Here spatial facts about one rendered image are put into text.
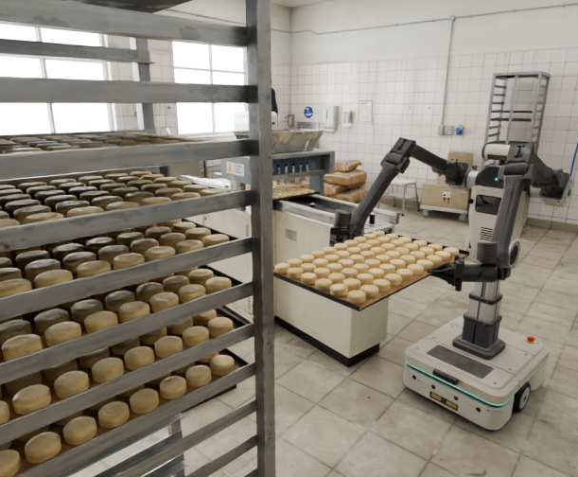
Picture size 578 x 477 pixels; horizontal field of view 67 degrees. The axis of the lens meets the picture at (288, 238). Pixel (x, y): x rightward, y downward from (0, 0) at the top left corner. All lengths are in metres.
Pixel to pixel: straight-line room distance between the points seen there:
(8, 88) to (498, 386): 2.13
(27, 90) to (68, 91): 0.05
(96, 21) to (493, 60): 5.98
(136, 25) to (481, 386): 2.04
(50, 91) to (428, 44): 6.30
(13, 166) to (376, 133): 6.56
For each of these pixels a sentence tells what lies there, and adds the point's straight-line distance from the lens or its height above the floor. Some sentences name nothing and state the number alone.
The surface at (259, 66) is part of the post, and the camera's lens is 0.77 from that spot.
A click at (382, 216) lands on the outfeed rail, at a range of 2.58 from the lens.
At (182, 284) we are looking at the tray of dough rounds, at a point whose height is 1.15.
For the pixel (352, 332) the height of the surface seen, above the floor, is 0.25.
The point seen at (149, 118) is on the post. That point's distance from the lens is 1.16.
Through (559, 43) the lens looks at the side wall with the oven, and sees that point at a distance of 6.30.
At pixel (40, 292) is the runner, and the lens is 0.69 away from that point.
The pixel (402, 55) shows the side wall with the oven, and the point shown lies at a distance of 6.89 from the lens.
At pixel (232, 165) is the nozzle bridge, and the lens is 2.81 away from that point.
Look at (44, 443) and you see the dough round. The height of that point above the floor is 0.97.
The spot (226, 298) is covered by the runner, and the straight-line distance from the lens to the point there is 0.83.
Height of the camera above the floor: 1.48
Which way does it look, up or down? 17 degrees down
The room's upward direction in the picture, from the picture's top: straight up
